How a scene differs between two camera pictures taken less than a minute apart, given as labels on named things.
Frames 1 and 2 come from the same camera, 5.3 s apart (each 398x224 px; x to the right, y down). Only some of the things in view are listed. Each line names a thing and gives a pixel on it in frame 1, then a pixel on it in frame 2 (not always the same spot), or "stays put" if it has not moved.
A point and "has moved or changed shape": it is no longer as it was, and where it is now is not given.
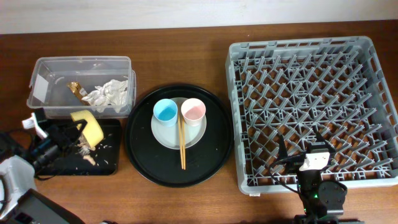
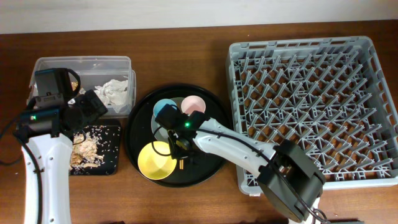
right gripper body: (326, 164) → (176, 146)
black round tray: (161, 164) stays put
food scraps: (85, 150) has moved or changed shape
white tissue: (112, 96) stays put
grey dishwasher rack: (295, 88) stays put
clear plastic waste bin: (60, 86) stays put
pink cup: (193, 111) stays put
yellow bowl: (92, 131) → (155, 160)
